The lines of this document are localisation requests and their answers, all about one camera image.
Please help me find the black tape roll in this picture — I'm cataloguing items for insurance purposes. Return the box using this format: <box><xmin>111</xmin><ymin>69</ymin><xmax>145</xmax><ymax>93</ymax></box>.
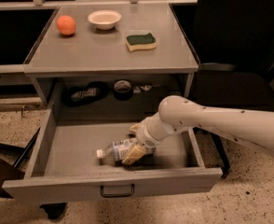
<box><xmin>113</xmin><ymin>80</ymin><xmax>133</xmax><ymax>101</ymax></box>

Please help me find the green yellow sponge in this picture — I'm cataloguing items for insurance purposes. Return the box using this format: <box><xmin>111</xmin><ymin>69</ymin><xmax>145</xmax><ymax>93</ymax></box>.
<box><xmin>126</xmin><ymin>33</ymin><xmax>157</xmax><ymax>52</ymax></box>

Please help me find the white bowl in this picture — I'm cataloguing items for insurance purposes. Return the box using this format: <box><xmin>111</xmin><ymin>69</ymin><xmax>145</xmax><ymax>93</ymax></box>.
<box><xmin>88</xmin><ymin>10</ymin><xmax>122</xmax><ymax>31</ymax></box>

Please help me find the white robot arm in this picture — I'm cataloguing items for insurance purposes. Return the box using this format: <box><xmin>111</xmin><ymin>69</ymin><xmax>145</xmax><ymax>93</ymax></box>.
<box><xmin>130</xmin><ymin>96</ymin><xmax>274</xmax><ymax>158</ymax></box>

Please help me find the grey drawer cabinet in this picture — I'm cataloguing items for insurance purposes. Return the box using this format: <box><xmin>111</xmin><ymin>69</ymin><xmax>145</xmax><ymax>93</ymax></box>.
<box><xmin>0</xmin><ymin>2</ymin><xmax>201</xmax><ymax>220</ymax></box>

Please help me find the black strap with label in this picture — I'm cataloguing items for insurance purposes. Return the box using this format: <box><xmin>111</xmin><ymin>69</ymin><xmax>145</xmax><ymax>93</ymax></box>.
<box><xmin>61</xmin><ymin>80</ymin><xmax>109</xmax><ymax>107</ymax></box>

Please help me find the grey open top drawer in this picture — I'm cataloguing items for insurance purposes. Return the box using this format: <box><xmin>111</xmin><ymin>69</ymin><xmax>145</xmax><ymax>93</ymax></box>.
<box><xmin>3</xmin><ymin>82</ymin><xmax>222</xmax><ymax>204</ymax></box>

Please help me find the clear plastic water bottle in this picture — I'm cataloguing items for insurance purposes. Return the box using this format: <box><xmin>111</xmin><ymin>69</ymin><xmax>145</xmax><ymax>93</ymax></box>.
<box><xmin>95</xmin><ymin>137</ymin><xmax>157</xmax><ymax>164</ymax></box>

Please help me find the orange fruit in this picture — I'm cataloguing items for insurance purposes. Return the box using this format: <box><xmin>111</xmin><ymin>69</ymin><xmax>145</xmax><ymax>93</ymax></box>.
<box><xmin>56</xmin><ymin>15</ymin><xmax>76</xmax><ymax>35</ymax></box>

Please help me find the black office chair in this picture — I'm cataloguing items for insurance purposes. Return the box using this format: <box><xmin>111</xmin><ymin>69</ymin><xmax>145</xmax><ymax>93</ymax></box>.
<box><xmin>171</xmin><ymin>0</ymin><xmax>274</xmax><ymax>179</ymax></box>

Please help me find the crumpled small wrapper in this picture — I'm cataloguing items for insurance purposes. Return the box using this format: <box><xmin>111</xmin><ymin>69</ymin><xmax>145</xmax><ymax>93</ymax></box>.
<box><xmin>133</xmin><ymin>85</ymin><xmax>152</xmax><ymax>94</ymax></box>

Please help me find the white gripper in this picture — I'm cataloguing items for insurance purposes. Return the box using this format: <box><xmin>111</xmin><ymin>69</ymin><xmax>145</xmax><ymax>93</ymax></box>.
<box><xmin>122</xmin><ymin>113</ymin><xmax>174</xmax><ymax>165</ymax></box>

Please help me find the black drawer handle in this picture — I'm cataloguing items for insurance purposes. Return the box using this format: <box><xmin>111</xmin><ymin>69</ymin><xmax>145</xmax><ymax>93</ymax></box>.
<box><xmin>100</xmin><ymin>184</ymin><xmax>135</xmax><ymax>198</ymax></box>

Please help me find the black cabinet caster wheel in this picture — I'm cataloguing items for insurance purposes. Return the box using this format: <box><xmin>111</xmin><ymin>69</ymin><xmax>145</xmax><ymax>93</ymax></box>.
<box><xmin>40</xmin><ymin>203</ymin><xmax>66</xmax><ymax>220</ymax></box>

